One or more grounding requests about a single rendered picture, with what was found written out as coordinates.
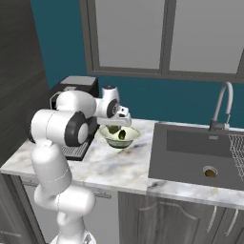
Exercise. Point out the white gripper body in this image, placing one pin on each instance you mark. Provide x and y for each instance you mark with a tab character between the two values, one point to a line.
114	120

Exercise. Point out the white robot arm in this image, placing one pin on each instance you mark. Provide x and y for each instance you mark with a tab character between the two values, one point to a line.
50	171

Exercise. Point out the pale green bowl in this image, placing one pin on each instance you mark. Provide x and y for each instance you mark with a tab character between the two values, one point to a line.
118	143

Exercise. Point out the grey sink basin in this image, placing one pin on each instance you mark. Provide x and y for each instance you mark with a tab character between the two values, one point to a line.
184	158

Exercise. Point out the tall dark wood cabinet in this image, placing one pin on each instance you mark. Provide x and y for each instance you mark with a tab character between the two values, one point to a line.
19	79

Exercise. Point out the dark wood base cabinet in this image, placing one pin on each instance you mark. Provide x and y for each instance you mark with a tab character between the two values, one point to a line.
12	213

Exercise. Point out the black coffee machine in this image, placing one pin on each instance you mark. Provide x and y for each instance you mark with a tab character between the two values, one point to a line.
83	84

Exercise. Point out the grey framed window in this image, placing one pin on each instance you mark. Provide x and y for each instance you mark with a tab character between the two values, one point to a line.
165	36

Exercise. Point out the silver curved tap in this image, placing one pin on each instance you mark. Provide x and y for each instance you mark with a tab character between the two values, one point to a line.
222	95

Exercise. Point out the grey wood cupboard door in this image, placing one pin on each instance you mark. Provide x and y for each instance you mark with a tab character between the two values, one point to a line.
158	222
233	236

